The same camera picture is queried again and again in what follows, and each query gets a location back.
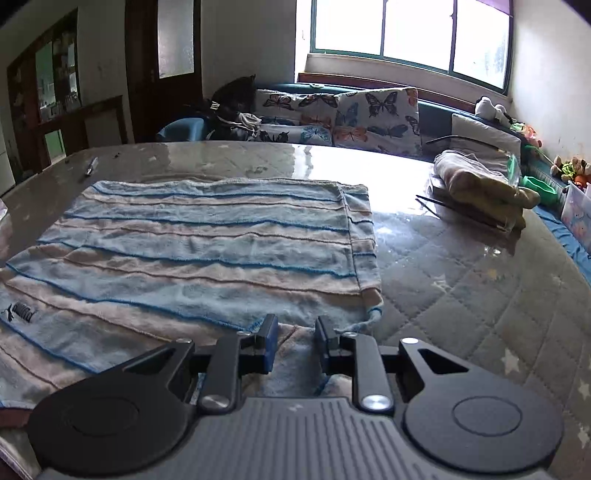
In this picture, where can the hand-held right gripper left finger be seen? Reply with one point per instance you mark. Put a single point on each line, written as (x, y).
(270, 342)

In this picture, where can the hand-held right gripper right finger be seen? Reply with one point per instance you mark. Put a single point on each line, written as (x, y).
(322, 345)

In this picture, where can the blue beige striped towel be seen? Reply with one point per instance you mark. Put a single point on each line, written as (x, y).
(194, 249)

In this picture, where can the black thin tongs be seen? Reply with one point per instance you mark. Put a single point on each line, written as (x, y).
(429, 206)

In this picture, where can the folded butterfly print blanket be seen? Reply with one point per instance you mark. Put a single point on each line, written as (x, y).
(295, 134)

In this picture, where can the white crumpled cloth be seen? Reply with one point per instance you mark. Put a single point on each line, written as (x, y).
(249, 122)

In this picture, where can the blue plastic chair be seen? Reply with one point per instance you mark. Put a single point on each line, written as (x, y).
(182, 128)

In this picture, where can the black bag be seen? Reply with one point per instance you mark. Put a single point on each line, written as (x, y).
(233, 94)

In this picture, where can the silver pen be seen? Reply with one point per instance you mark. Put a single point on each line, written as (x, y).
(91, 166)

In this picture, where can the butterfly print cushions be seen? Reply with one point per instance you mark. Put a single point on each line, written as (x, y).
(438, 117)

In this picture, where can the blue bed sheet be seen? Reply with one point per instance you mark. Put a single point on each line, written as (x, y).
(561, 235)

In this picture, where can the white pillow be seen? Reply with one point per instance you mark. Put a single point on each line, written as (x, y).
(485, 138)

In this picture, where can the green plastic bowl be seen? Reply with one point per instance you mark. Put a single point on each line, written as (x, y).
(540, 189)

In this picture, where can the clear plastic storage box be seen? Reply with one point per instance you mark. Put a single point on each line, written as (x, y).
(578, 212)

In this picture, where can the white plush toy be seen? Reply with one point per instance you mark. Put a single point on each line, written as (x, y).
(490, 108)

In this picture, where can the dark wooden door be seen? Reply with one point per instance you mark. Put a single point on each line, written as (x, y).
(161, 60)

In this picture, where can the group of plush toys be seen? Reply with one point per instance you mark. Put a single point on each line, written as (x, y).
(572, 168)

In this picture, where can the green framed window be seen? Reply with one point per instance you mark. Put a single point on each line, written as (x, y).
(411, 32)

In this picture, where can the dark wooden glass cabinet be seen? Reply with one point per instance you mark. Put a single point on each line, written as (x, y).
(44, 97)

